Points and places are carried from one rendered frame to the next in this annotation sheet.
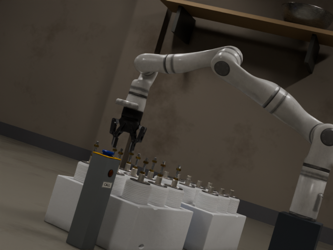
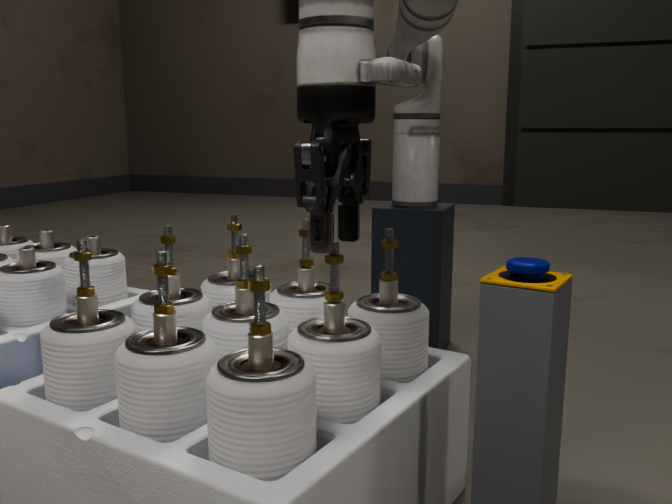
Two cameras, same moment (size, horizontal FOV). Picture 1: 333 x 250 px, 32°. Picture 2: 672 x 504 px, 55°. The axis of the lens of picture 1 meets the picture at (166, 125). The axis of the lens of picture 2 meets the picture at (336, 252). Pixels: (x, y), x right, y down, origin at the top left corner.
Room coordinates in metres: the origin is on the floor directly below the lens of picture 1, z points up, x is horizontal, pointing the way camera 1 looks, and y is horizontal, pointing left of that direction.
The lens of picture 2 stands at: (2.12, 0.76, 0.45)
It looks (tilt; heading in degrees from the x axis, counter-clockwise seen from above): 11 degrees down; 270
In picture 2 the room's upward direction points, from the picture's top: straight up
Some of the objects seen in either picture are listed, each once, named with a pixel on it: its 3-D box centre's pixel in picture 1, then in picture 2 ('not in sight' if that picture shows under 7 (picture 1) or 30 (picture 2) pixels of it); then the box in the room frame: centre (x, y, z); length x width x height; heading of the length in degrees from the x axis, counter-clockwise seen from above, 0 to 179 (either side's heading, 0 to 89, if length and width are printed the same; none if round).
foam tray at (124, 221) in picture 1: (120, 216); (249, 445); (2.22, 0.07, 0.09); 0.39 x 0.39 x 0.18; 57
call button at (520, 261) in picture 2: (107, 154); (527, 270); (1.93, 0.16, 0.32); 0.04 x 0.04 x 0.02
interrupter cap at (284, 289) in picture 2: (157, 184); (306, 290); (2.15, -0.03, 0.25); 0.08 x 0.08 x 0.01
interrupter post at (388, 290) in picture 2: (140, 178); (388, 292); (2.06, 0.03, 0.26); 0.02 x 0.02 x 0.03
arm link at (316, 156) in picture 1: (322, 148); (418, 80); (1.96, -0.53, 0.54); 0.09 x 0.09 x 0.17; 1
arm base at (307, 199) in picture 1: (308, 193); (415, 162); (1.96, -0.53, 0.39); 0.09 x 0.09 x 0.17; 70
